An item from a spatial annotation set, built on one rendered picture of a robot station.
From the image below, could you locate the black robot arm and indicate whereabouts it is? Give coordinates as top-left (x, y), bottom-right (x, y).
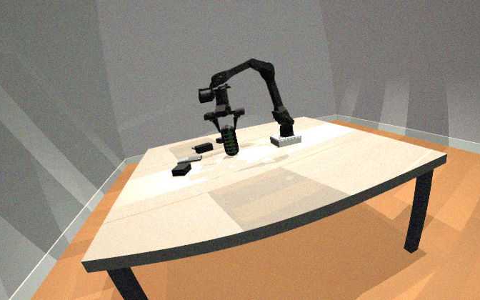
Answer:
top-left (199, 59), bottom-right (296, 138)

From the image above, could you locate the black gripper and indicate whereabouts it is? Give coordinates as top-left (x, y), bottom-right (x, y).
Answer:
top-left (204, 99), bottom-right (245, 132)

